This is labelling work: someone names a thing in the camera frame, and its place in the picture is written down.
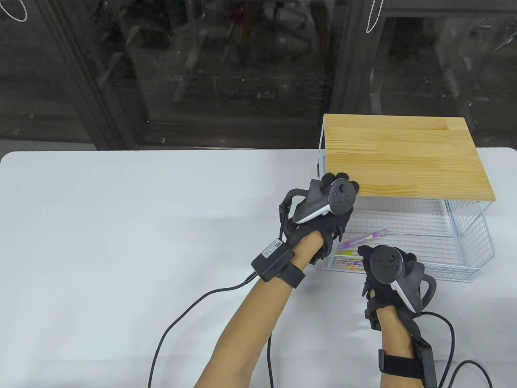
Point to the person's left hand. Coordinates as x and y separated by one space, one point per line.
335 230

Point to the person's right hand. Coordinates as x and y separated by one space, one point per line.
383 299

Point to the purple double-ended highlighter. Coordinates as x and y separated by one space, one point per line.
365 238
356 266

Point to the person's left forearm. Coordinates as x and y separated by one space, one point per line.
258 315

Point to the person's right forearm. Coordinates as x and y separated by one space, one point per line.
394 331

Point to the black left hand controller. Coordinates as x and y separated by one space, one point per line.
341 196

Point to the black hand controller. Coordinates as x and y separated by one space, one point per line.
385 262
341 196

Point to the black right hand controller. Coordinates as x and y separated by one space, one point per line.
385 262

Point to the black left wrist sensor box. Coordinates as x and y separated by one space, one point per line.
272 258

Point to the black wrist sensor box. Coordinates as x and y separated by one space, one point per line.
272 258
426 363

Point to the black right wrist sensor box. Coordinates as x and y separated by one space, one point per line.
426 363

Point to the dark window mullion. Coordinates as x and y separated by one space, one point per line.
93 89
347 72

